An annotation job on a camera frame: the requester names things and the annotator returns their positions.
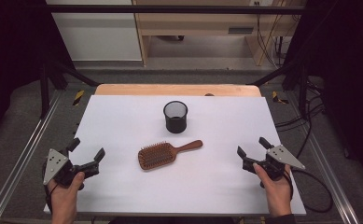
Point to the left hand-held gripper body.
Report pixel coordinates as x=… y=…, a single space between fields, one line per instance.
x=55 y=165

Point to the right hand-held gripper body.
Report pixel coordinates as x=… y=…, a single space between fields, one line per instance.
x=283 y=155

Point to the brown wooden hairbrush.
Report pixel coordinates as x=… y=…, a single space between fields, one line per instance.
x=157 y=154

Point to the black mesh cup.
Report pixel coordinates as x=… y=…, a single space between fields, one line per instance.
x=176 y=126

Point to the person's left hand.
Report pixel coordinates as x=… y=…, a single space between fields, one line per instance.
x=64 y=196

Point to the person's right hand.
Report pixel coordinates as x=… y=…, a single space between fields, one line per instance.
x=275 y=193

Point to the yellow black tape marker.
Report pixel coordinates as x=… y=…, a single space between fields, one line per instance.
x=78 y=97
x=275 y=97

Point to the white board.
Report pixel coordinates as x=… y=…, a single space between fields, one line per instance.
x=201 y=186

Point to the light wooden table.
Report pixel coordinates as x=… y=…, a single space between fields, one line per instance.
x=176 y=90

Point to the white cabinet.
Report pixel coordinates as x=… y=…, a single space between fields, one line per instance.
x=98 y=37

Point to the black curtain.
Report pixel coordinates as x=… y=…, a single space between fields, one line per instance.
x=11 y=46
x=350 y=62

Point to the beige wooden desk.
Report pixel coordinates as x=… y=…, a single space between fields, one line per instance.
x=201 y=26

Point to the aluminium floor rail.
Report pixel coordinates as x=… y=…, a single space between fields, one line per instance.
x=320 y=155
x=22 y=155

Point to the black frame strut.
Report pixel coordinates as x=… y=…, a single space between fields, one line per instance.
x=44 y=93
x=303 y=90

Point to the black horizontal frame bar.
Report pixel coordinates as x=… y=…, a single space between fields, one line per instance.
x=176 y=9

